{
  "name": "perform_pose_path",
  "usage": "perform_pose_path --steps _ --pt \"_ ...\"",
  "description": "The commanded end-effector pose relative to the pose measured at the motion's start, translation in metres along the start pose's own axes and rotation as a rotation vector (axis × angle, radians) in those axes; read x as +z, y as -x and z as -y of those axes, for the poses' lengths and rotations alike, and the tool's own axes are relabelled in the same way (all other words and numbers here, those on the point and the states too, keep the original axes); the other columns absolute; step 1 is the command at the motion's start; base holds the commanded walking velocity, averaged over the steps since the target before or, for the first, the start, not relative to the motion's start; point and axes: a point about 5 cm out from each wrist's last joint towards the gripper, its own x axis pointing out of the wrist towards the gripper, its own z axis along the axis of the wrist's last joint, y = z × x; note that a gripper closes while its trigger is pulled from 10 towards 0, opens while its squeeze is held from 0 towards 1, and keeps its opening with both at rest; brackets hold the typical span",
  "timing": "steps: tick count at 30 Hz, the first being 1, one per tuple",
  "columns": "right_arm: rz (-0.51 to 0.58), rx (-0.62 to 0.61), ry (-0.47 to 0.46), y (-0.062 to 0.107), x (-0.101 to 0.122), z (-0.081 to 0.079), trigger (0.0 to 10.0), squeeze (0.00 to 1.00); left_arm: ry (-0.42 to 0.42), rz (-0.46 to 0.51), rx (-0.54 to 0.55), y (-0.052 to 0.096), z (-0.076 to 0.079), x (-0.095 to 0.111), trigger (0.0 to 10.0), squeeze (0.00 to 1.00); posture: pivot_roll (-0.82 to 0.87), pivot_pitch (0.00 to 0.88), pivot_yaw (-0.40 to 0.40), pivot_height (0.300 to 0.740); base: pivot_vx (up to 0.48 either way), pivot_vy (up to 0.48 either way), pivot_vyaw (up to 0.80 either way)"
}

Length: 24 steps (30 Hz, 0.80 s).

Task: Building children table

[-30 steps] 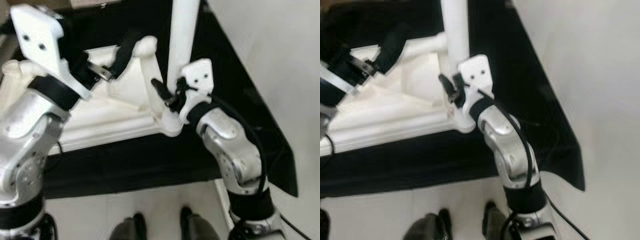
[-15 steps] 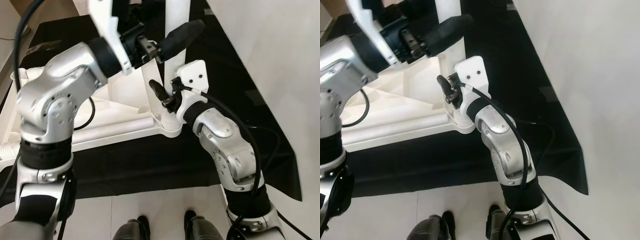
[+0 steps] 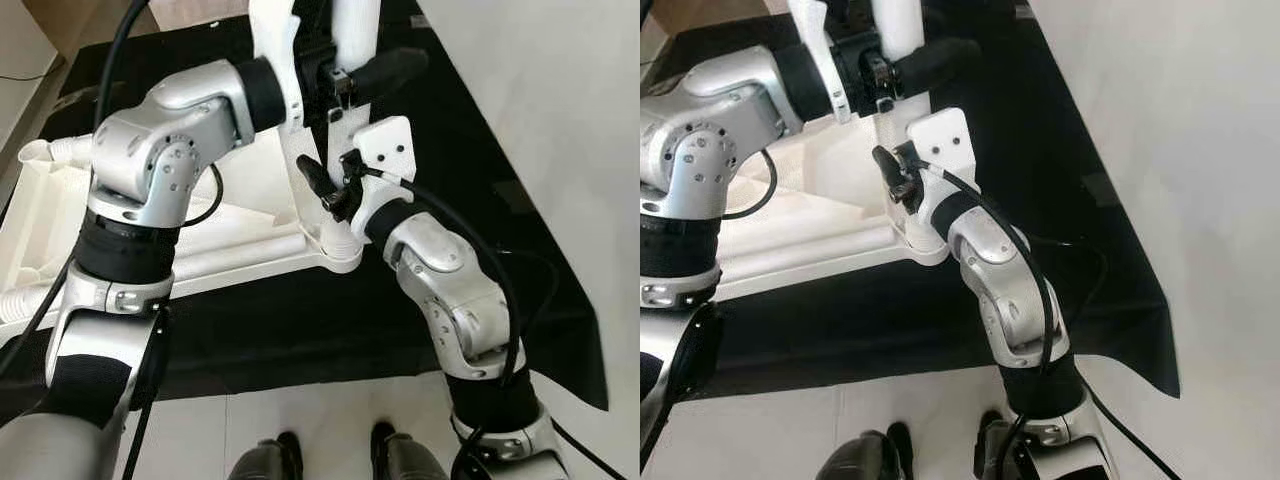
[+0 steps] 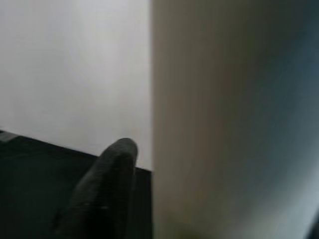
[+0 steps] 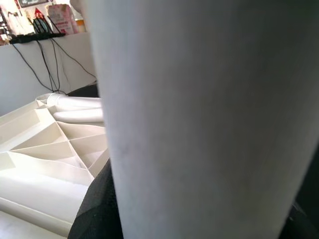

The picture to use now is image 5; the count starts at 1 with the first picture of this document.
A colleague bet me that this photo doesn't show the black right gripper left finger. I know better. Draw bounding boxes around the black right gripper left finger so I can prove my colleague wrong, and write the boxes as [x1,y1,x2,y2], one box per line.
[67,156,124,239]

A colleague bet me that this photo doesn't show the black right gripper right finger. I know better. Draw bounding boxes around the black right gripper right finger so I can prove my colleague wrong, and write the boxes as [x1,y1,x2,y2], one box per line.
[290,196,319,239]

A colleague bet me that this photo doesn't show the white plastic table top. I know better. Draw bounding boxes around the white plastic table top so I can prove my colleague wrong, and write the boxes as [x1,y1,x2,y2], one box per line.
[0,92,112,239]

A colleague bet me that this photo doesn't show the black power strip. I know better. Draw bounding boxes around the black power strip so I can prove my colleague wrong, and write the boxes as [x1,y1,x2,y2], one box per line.
[9,33,66,45]

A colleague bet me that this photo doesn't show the black teal striped object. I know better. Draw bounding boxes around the black teal striped object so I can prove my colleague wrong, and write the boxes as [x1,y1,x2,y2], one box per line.
[32,17,54,34]

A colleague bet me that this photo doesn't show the pink printed bag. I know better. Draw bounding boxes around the pink printed bag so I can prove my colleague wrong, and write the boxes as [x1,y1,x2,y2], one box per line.
[47,3,80,34]

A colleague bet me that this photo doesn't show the black hanging cable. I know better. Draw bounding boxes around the black hanging cable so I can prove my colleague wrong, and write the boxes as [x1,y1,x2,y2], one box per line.
[51,37,98,78]

